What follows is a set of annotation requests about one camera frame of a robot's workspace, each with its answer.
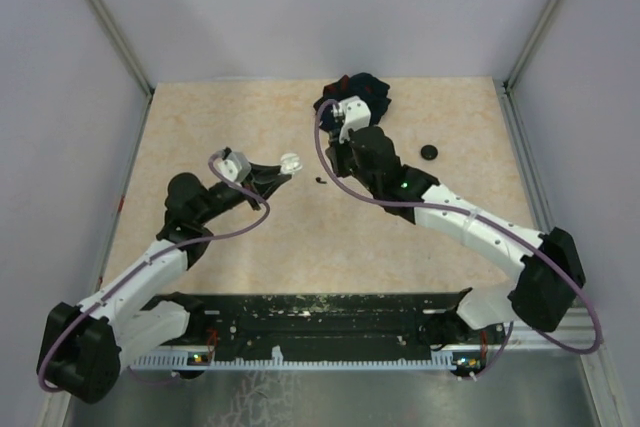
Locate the dark navy folded cloth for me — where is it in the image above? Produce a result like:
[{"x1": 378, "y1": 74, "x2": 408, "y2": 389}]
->
[{"x1": 313, "y1": 73, "x2": 393, "y2": 133}]

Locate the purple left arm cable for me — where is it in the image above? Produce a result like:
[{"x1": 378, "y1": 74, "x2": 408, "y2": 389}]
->
[{"x1": 37, "y1": 149, "x2": 274, "y2": 393}]

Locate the aluminium corner post right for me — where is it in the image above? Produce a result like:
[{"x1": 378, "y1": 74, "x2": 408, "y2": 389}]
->
[{"x1": 501, "y1": 0, "x2": 594, "y2": 93}]

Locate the white cable duct strip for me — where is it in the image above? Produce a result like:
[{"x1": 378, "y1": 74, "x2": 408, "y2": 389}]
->
[{"x1": 128, "y1": 349, "x2": 481, "y2": 372}]

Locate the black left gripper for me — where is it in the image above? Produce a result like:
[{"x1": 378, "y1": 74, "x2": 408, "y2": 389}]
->
[{"x1": 195, "y1": 160, "x2": 290, "y2": 225}]

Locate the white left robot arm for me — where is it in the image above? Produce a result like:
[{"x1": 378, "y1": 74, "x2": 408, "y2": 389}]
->
[{"x1": 36, "y1": 148, "x2": 302, "y2": 404}]

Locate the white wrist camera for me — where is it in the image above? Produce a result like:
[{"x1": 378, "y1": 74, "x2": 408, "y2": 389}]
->
[
  {"x1": 219, "y1": 148, "x2": 251, "y2": 184},
  {"x1": 332, "y1": 96, "x2": 371, "y2": 141}
]

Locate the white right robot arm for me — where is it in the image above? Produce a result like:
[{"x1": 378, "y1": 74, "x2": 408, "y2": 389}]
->
[{"x1": 326, "y1": 126, "x2": 585, "y2": 343}]

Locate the aluminium corner post left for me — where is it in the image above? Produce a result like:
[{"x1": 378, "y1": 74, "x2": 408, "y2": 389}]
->
[{"x1": 54, "y1": 0, "x2": 155, "y2": 98}]

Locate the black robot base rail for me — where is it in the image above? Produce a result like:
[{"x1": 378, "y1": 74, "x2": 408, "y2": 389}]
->
[{"x1": 165, "y1": 293, "x2": 505, "y2": 366}]

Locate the white earbud charging case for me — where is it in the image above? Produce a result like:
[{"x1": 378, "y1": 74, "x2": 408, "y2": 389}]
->
[{"x1": 280, "y1": 153, "x2": 303, "y2": 176}]

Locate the black earbud charging case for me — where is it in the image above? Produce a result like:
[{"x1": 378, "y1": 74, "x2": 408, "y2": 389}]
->
[{"x1": 420, "y1": 144, "x2": 439, "y2": 161}]

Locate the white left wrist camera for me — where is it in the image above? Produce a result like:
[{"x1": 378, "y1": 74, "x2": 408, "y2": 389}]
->
[{"x1": 219, "y1": 148, "x2": 251, "y2": 184}]

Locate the aluminium corner post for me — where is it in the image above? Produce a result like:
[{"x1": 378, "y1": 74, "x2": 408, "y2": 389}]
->
[
  {"x1": 54, "y1": 0, "x2": 155, "y2": 98},
  {"x1": 501, "y1": 0, "x2": 594, "y2": 93}
]

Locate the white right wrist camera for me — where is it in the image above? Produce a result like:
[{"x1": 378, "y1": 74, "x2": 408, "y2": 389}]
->
[{"x1": 332, "y1": 96, "x2": 371, "y2": 141}]

